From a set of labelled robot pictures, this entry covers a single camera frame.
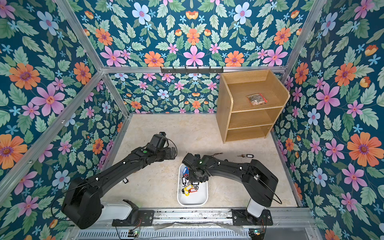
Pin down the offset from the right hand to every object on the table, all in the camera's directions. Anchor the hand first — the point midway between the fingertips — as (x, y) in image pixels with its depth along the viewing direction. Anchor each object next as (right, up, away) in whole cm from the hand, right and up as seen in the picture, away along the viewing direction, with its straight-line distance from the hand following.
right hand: (193, 179), depth 83 cm
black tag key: (+34, +11, +13) cm, 38 cm away
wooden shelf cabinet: (+31, +43, +1) cm, 53 cm away
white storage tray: (-2, -8, -1) cm, 8 cm away
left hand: (-13, +16, +4) cm, 21 cm away
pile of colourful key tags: (-3, -5, +1) cm, 6 cm away
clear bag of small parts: (+35, +45, -2) cm, 57 cm away
